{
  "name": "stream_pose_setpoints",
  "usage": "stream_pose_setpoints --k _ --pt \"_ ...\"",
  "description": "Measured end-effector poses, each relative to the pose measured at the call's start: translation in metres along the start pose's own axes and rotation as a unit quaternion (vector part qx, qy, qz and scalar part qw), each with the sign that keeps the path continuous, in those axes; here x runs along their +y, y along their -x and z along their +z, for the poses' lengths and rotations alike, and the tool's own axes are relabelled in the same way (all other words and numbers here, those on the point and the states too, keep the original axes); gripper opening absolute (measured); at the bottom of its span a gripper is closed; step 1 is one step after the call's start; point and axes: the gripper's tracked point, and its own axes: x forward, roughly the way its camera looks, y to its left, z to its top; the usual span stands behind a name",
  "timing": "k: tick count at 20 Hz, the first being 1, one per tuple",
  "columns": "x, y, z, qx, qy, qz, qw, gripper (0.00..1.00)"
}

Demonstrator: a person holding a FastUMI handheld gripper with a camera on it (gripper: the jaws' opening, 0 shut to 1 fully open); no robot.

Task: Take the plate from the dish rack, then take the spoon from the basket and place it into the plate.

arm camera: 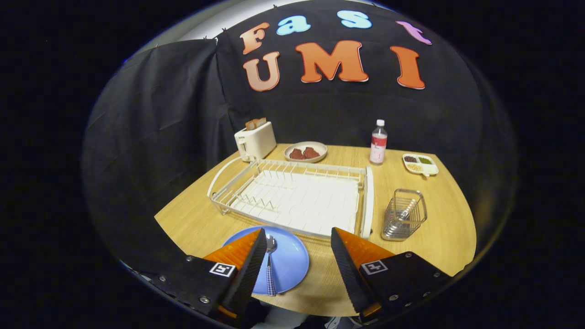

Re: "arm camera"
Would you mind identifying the metal wire basket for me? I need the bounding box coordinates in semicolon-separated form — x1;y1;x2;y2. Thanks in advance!
381;189;428;241

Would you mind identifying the clear bottle with red label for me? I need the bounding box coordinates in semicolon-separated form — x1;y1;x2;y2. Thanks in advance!
369;119;388;165

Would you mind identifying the spoon with blue checkered handle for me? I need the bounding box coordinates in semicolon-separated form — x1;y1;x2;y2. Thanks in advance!
265;234;278;297

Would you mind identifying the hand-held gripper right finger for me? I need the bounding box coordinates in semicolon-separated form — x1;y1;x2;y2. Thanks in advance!
330;227;453;324

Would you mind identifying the white toaster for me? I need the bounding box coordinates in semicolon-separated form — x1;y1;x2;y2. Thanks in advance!
234;121;277;161

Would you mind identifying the white wire dish rack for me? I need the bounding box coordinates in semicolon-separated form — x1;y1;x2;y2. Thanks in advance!
207;157;375;240

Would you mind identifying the blue plate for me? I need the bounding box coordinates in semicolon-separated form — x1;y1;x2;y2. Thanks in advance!
222;226;310;295

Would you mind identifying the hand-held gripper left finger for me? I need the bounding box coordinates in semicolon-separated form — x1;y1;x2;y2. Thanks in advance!
149;228;268;327

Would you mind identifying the small beige plate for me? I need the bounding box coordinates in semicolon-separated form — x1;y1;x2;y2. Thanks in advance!
284;141;328;163

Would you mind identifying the white divided condiment tray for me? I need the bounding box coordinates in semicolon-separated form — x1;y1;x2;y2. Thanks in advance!
402;153;440;177

